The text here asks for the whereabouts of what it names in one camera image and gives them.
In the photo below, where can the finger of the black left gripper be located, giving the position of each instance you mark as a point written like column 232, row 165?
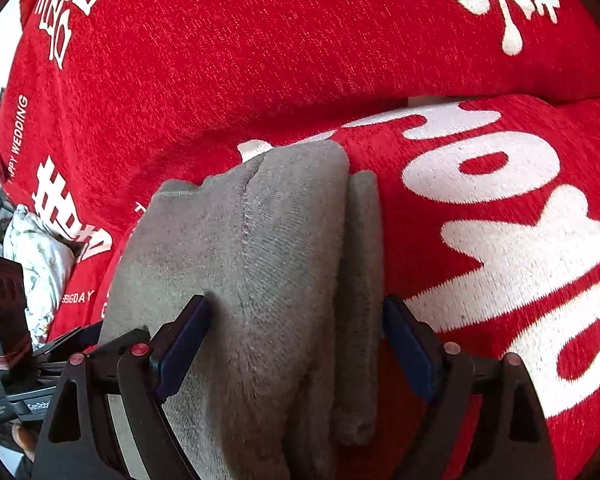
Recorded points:
column 52, row 357

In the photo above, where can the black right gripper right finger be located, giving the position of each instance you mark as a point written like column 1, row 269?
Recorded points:
column 490, row 406

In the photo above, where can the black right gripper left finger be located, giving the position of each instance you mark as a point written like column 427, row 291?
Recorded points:
column 78, row 439

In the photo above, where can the grey knit sweater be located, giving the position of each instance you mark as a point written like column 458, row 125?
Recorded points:
column 287, row 249

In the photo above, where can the light floral quilt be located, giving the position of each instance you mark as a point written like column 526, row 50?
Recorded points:
column 46, row 266

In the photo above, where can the red wedding bed cover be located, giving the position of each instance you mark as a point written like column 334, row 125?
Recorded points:
column 480, row 120

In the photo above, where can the person's left hand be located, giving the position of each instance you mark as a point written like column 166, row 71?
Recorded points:
column 25, row 440

